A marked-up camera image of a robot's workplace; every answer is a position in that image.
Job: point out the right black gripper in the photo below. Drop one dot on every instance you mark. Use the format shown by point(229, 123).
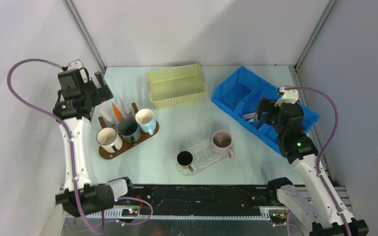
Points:
point(263, 106)

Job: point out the brown wooden oval tray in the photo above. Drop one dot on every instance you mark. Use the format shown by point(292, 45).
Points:
point(126, 146)

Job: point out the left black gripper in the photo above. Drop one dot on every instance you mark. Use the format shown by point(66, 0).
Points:
point(104, 89)

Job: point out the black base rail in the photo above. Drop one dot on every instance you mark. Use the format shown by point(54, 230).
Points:
point(205, 201)

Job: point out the light blue mug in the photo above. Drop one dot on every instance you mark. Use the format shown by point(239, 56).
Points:
point(146, 121)

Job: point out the orange toothpaste tube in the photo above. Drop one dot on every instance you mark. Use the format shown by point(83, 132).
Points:
point(117, 112)

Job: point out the white toothpaste tube black cap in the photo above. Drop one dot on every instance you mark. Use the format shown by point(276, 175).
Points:
point(107, 116)

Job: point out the blue plastic divided bin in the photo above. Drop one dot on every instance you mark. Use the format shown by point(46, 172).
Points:
point(240, 94)

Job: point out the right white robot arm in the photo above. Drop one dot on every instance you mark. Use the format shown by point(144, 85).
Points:
point(325, 214)

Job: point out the white ribbed mug black rim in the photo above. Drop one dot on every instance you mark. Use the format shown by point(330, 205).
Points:
point(109, 139)

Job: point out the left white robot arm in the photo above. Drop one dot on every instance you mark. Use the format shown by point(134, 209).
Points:
point(82, 193)

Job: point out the white toothpaste tube pink cap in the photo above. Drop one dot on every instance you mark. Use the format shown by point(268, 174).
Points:
point(124, 107)

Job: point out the clear container with brown lid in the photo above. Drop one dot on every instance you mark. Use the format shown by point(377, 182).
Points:
point(132, 111)

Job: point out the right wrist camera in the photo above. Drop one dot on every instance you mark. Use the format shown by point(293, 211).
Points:
point(288, 96)

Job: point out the yellow perforated plastic basket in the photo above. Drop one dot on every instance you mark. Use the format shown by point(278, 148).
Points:
point(176, 86)

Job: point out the clear textured oval tray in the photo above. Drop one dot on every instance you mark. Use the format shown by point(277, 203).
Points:
point(203, 158)

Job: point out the pink mug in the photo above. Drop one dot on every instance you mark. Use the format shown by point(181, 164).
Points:
point(221, 144)

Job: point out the dark grey mug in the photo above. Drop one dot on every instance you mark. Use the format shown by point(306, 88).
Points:
point(129, 130)

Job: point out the brown mug black inside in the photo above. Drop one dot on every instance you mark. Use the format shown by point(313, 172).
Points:
point(185, 159)

